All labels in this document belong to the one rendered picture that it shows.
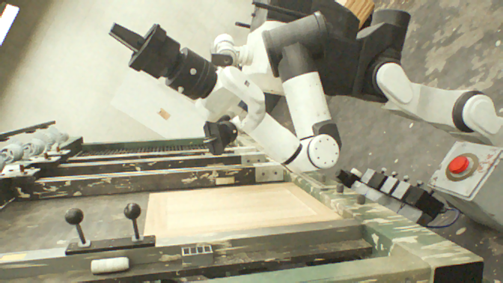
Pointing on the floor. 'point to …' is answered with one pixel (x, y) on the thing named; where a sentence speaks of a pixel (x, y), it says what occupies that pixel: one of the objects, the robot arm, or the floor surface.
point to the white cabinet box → (158, 106)
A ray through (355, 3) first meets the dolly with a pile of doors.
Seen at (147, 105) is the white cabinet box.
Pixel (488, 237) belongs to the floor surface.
